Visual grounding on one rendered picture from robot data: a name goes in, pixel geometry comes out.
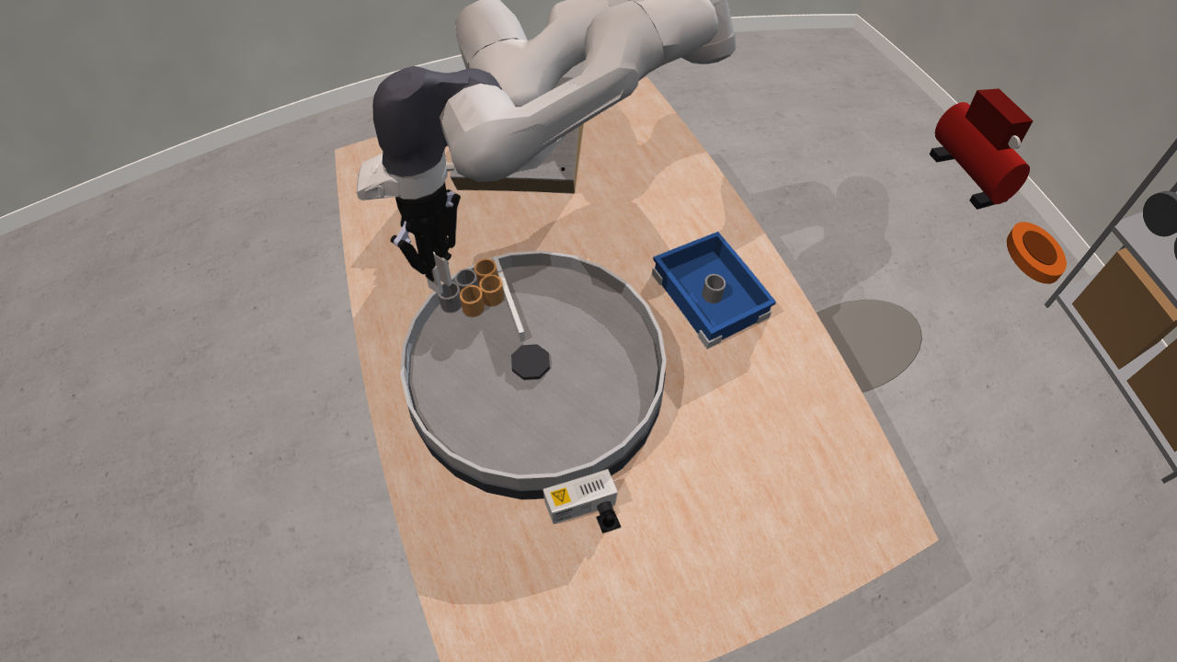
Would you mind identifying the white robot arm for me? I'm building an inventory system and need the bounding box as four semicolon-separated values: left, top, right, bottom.
355;0;737;200

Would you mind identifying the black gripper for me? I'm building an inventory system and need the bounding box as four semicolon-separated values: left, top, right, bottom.
391;183;461;294

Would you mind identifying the grey metal bushing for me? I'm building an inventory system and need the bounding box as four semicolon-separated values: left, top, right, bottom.
701;274;726;303
439;282;463;313
455;269;478;291

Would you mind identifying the grey round turning table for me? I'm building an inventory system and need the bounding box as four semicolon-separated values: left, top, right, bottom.
400;251;666;532

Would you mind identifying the bronze bushing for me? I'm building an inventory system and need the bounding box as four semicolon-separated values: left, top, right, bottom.
479;274;504;306
474;258;497;286
460;285;485;317

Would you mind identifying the blue plastic crate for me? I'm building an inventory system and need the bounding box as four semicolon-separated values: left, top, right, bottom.
652;232;776;349

